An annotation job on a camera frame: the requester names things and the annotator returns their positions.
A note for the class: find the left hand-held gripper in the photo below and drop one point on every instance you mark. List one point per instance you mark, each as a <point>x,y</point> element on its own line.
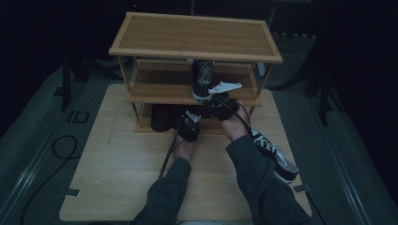
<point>189,129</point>

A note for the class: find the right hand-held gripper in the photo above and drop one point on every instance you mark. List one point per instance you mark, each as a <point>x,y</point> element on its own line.
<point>225,108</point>

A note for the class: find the black leather shoe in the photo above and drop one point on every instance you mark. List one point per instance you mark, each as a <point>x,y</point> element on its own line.
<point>160,118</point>
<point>178,114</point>

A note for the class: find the black white canvas sneaker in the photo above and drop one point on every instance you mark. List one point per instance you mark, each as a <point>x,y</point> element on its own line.
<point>281,159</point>
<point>200,84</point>

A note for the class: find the wooden shoe rack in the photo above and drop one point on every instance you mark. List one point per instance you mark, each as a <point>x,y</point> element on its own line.
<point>195,34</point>

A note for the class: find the person's left hand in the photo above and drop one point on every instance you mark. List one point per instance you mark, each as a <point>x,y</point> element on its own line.
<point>185,151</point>

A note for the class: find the person's right hand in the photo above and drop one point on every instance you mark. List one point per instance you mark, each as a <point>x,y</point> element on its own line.
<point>237,126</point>

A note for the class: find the black metal stand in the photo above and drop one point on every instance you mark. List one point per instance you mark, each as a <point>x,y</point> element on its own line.
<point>324,100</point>
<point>65,87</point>

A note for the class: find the grey tape piece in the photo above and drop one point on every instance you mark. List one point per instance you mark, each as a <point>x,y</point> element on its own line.
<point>72,192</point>
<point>302,188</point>

